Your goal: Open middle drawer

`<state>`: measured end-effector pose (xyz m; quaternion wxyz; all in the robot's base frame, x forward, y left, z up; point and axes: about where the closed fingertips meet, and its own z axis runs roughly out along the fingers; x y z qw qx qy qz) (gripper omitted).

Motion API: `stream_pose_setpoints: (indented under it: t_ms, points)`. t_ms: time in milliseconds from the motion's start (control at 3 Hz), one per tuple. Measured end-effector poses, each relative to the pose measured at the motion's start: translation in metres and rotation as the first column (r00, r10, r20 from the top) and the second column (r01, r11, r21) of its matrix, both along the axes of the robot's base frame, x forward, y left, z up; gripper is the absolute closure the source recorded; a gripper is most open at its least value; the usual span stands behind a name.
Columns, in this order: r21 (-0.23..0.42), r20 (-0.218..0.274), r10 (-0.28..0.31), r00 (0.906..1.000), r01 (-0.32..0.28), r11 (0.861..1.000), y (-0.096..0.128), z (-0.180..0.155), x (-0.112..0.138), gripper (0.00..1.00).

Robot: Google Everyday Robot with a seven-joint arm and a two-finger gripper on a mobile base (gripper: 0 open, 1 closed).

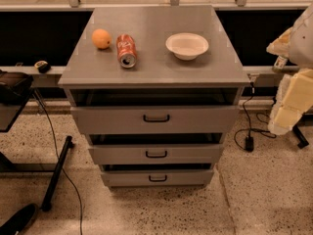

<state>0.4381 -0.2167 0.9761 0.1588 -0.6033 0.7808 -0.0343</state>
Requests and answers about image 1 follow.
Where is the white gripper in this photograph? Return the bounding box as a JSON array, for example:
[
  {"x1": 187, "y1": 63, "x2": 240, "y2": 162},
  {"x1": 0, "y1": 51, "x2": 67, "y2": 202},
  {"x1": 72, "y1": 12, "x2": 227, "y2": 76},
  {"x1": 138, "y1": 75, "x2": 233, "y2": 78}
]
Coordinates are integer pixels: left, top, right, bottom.
[{"x1": 266, "y1": 27, "x2": 313, "y2": 135}]

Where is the grey drawer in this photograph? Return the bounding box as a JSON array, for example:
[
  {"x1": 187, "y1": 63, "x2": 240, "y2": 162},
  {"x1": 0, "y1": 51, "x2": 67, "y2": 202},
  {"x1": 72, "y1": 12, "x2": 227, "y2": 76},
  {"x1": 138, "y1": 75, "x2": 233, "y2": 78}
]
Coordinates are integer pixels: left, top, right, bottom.
[
  {"x1": 101, "y1": 169, "x2": 214, "y2": 187},
  {"x1": 89, "y1": 144, "x2": 223, "y2": 165},
  {"x1": 71, "y1": 106, "x2": 239, "y2": 134}
]

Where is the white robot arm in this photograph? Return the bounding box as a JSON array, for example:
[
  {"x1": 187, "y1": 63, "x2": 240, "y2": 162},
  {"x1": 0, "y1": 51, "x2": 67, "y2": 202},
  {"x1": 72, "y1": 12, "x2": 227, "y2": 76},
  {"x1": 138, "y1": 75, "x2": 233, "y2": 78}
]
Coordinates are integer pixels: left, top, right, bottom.
[{"x1": 266, "y1": 5, "x2": 313, "y2": 135}]

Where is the grey drawer cabinet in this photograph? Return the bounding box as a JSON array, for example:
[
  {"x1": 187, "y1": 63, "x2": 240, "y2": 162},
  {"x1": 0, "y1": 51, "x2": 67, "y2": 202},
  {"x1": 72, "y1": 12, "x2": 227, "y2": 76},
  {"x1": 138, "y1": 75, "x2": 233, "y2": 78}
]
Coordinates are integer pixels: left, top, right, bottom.
[{"x1": 59, "y1": 6, "x2": 249, "y2": 175}]

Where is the grey top drawer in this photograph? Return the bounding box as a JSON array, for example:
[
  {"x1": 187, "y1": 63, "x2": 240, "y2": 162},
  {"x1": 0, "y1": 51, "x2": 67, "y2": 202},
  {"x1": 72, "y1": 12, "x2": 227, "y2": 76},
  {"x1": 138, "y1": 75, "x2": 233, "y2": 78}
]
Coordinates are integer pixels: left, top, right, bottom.
[{"x1": 71, "y1": 106, "x2": 239, "y2": 134}]

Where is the grey bottom drawer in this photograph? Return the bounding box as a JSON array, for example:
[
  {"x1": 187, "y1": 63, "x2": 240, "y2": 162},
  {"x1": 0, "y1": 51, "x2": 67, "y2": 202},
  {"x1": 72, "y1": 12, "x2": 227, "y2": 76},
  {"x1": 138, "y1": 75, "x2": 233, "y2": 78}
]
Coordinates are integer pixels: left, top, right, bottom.
[{"x1": 101, "y1": 169, "x2": 214, "y2": 187}]

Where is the small clear bottle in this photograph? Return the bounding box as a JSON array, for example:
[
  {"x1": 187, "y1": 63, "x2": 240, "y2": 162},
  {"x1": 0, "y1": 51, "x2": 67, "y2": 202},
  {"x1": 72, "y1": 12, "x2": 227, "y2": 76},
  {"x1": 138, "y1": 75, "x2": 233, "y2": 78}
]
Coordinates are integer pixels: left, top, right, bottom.
[{"x1": 273, "y1": 56, "x2": 288, "y2": 72}]

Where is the white bowl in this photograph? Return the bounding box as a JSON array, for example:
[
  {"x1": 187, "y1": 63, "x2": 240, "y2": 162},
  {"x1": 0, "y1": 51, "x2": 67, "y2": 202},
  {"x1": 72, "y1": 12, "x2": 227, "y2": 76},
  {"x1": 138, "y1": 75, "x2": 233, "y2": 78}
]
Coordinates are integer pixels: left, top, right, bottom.
[{"x1": 165, "y1": 33, "x2": 209, "y2": 61}]

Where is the black stand leg right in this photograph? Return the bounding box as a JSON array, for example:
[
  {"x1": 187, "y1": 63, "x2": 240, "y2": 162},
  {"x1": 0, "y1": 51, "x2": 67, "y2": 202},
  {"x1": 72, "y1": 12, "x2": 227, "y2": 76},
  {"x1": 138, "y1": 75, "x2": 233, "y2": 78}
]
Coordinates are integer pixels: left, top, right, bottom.
[{"x1": 292, "y1": 125, "x2": 309, "y2": 149}]

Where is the red soda can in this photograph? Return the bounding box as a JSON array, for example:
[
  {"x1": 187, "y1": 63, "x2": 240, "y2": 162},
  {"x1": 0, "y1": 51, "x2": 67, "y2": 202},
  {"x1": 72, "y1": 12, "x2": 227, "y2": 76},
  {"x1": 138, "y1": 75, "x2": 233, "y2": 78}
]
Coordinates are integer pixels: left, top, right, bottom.
[{"x1": 116, "y1": 34, "x2": 137, "y2": 69}]

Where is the orange fruit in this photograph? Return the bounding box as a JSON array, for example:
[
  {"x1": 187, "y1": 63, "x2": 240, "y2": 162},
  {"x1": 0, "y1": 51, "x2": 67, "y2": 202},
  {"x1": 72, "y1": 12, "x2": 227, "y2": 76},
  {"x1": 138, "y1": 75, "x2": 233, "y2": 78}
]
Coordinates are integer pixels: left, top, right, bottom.
[{"x1": 92, "y1": 28, "x2": 112, "y2": 49}]

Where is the yellow black tape measure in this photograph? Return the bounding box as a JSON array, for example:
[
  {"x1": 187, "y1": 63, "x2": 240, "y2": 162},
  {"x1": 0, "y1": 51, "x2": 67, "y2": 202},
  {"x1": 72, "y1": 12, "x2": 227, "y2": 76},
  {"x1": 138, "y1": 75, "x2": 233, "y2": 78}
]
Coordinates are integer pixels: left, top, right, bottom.
[{"x1": 34, "y1": 61, "x2": 51, "y2": 73}]

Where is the black side table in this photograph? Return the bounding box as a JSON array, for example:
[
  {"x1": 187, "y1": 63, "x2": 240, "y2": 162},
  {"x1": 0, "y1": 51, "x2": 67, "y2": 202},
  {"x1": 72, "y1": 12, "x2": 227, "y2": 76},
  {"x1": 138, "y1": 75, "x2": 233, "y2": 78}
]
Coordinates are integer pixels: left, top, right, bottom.
[{"x1": 0, "y1": 70, "x2": 73, "y2": 212}]

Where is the black shoe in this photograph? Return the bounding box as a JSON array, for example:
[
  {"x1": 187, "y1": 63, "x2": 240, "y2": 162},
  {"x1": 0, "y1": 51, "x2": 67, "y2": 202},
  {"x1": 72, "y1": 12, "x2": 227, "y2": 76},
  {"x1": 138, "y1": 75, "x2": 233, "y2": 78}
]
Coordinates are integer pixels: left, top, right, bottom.
[{"x1": 0, "y1": 204, "x2": 38, "y2": 235}]

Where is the black power cable with adapter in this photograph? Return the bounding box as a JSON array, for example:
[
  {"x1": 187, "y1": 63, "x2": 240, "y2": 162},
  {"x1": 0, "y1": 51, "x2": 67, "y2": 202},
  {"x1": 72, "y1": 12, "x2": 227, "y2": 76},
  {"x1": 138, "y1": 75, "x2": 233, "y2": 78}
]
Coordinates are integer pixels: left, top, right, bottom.
[{"x1": 233, "y1": 81, "x2": 278, "y2": 153}]

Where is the black floor cable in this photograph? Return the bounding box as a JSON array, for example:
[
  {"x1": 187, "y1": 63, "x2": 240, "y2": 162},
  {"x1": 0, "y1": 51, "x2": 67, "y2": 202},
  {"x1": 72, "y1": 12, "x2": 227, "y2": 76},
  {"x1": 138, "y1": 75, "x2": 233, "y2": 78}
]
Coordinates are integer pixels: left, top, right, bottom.
[{"x1": 32, "y1": 90, "x2": 84, "y2": 235}]

